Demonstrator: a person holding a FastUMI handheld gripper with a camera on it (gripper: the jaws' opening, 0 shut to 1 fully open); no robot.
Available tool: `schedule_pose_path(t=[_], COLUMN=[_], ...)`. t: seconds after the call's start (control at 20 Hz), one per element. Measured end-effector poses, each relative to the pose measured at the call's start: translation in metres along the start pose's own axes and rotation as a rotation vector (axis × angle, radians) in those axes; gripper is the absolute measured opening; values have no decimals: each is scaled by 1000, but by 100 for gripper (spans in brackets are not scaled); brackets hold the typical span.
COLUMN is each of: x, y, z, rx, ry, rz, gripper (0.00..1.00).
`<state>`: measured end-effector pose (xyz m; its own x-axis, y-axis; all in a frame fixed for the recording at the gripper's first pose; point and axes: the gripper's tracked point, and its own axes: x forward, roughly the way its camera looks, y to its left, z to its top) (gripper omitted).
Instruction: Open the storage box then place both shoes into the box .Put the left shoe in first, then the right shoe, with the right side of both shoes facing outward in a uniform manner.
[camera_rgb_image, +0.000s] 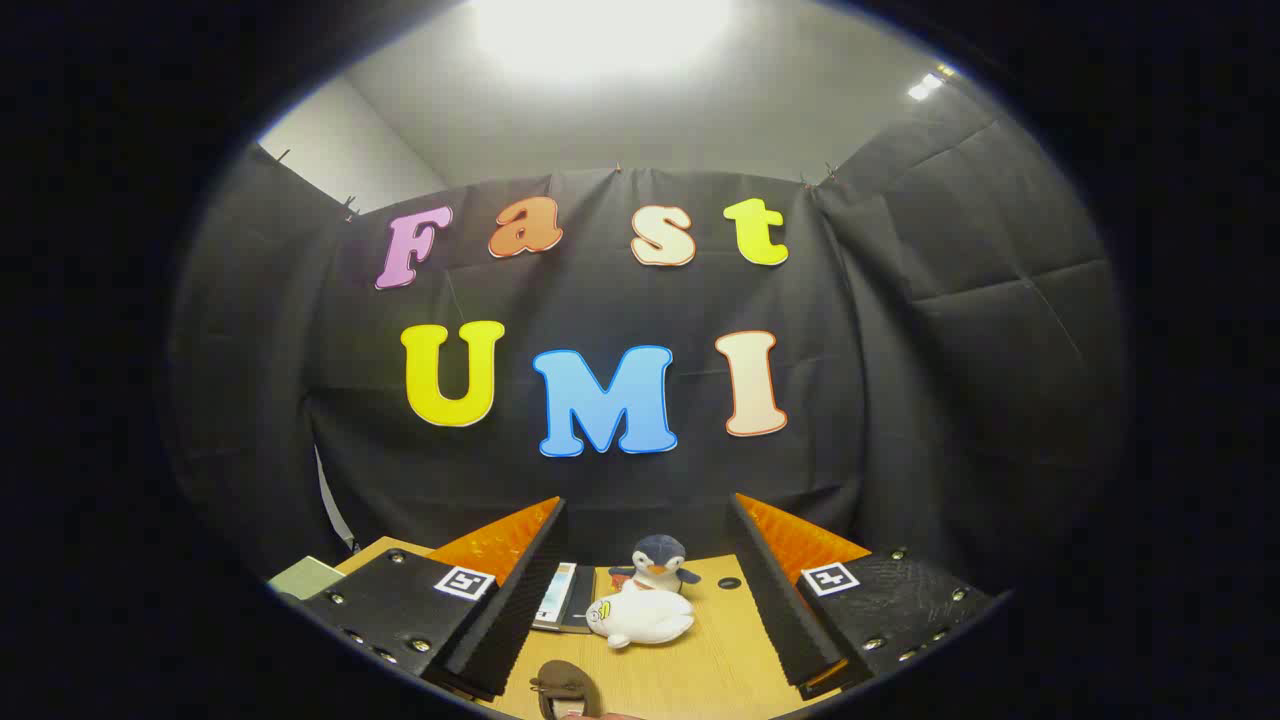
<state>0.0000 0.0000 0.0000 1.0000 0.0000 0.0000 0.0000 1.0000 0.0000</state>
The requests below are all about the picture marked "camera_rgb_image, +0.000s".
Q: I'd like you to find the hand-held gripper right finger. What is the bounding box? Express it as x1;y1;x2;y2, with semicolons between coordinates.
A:
727;492;1001;701

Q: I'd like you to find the brown fuzzy shoe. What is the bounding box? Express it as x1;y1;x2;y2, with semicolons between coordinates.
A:
528;658;604;720

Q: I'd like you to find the cream fabric storage box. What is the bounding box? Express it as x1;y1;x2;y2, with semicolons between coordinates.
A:
268;556;347;601

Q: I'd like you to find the black book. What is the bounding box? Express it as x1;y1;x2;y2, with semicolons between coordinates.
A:
560;565;598;635

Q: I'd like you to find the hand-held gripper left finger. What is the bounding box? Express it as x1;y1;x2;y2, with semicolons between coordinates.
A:
300;497;568;701

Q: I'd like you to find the small ceiling lamp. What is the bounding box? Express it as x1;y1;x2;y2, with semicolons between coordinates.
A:
905;63;956;103

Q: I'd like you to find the white duck plush toy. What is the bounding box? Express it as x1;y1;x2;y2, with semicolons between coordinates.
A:
585;583;696;651

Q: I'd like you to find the sky photo cover book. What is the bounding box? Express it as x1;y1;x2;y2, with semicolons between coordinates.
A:
533;561;579;631

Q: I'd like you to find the large ceiling light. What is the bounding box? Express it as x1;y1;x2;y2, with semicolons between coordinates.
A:
468;0;739;86

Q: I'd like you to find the grey penguin plush toy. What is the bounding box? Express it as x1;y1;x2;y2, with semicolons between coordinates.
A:
608;534;703;596

